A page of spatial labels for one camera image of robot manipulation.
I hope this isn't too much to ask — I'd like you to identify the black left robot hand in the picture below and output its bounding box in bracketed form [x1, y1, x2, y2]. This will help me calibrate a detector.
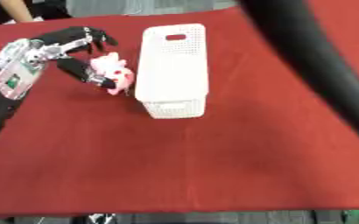
[31, 25, 120, 90]

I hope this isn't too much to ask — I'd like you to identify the pink and white soft toy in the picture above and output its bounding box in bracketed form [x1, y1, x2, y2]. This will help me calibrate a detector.
[88, 52, 137, 96]

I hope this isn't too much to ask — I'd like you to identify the person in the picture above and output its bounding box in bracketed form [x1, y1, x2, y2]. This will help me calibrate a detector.
[0, 0, 73, 26]

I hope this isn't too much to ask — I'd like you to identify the white perforated plastic basket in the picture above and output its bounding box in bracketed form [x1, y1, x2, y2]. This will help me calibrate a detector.
[133, 23, 210, 120]

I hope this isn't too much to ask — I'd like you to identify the thick black curved cable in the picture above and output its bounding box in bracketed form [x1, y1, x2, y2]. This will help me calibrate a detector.
[236, 0, 359, 143]

